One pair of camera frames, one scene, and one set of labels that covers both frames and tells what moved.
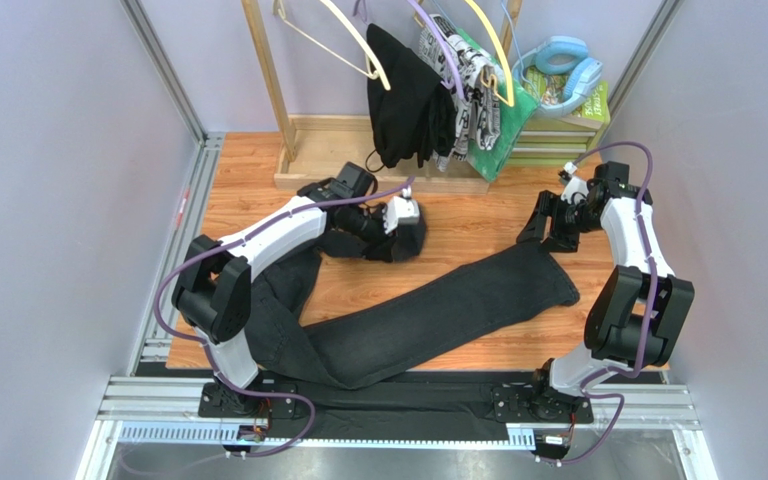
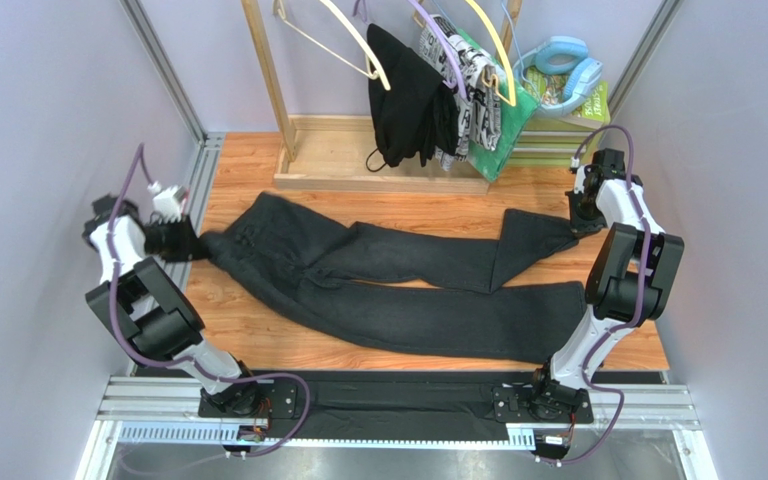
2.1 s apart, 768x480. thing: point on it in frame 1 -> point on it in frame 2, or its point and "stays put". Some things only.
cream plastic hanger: (376, 71) stays put
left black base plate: (219, 400) stays put
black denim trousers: (351, 348) -> (437, 292)
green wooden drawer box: (555, 141) stays put
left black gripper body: (368, 225) -> (173, 241)
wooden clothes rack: (335, 150) stays put
